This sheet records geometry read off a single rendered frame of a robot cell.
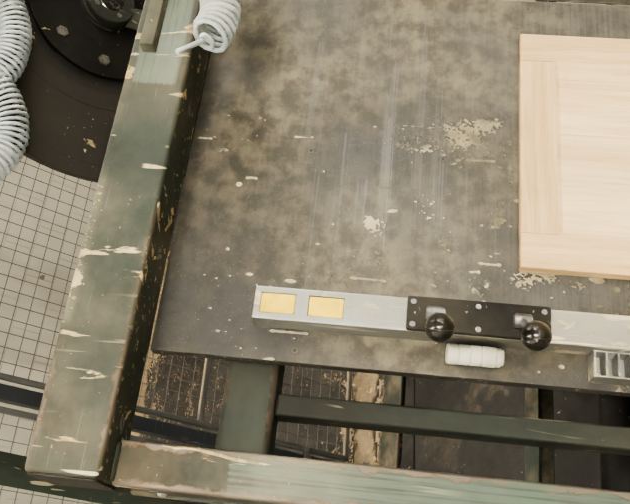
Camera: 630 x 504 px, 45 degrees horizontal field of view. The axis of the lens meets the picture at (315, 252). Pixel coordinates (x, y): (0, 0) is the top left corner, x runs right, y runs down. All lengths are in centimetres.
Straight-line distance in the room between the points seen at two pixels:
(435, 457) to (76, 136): 203
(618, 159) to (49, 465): 94
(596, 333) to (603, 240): 16
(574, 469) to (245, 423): 173
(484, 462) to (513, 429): 180
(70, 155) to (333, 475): 88
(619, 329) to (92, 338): 72
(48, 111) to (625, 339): 113
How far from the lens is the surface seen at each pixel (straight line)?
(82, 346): 109
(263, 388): 115
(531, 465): 259
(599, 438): 120
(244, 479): 104
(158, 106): 123
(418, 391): 329
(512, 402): 293
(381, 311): 110
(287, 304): 111
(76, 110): 166
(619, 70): 140
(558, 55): 139
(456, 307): 110
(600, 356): 116
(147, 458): 107
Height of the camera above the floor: 215
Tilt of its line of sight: 30 degrees down
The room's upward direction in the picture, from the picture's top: 68 degrees counter-clockwise
